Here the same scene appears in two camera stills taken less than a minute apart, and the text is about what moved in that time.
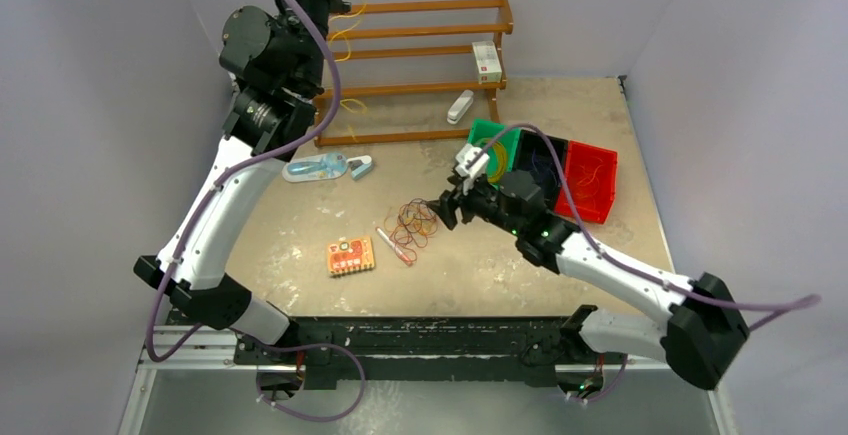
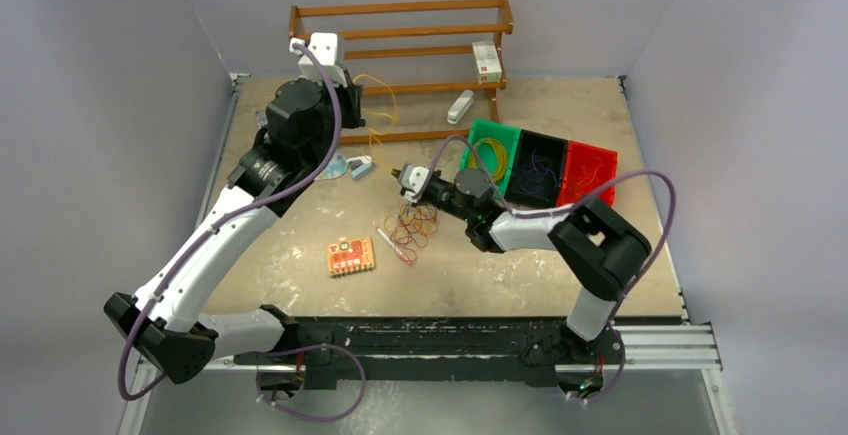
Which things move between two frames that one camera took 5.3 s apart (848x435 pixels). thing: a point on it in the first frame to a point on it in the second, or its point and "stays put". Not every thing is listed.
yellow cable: x=345 y=59 to x=378 y=112
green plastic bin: x=501 y=152 stays put
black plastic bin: x=536 y=157 stays put
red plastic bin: x=591 y=173 stays put
